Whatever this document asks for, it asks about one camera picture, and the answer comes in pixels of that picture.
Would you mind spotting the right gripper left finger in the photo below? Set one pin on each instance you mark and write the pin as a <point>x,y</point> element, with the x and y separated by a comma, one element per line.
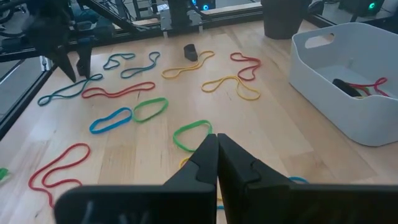
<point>202,168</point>

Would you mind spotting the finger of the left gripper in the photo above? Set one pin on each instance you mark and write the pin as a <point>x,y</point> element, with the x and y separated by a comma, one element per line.
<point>84,59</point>
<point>66,65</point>

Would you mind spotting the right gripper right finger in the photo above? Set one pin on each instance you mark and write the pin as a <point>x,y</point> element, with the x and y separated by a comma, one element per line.
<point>239,171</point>

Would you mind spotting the yellow rubber band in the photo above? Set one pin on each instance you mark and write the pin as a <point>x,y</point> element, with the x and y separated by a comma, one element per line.
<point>360,97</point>
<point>191,65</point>
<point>203,89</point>
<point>183,161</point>

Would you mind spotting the teal rubber band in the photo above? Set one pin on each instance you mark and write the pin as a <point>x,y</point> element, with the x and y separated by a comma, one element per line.
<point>62,92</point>
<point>105,65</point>
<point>141,67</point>
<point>298,179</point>

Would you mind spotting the green rubber band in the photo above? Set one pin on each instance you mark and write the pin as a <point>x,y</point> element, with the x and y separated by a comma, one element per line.
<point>3,174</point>
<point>192,123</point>
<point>134,113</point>

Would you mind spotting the red rubber band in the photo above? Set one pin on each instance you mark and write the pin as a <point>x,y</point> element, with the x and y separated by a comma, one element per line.
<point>121,91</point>
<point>245,57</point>
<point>363,85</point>
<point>31,183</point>

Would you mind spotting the small black block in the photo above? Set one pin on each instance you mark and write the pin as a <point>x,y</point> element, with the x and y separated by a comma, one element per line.
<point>190,53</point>

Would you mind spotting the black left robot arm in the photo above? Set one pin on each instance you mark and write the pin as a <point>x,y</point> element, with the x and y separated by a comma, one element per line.
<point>180,14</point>

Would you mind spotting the blue rubber band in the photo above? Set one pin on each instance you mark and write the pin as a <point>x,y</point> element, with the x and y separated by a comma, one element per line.
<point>92,128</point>

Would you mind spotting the pale grey plastic bin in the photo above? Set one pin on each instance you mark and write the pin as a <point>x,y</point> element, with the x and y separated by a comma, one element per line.
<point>342,124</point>

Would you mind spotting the black rubber band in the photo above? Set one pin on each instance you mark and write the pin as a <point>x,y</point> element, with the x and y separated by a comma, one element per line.
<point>345,87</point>

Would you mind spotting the black computer with blue light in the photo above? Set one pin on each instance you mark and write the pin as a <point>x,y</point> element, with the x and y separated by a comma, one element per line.
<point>202,3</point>

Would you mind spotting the green plant in black pot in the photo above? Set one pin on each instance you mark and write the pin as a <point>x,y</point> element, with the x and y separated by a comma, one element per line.
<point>283,18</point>

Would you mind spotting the black device with green light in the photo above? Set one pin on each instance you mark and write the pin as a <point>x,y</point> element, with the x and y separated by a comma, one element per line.
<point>362,6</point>

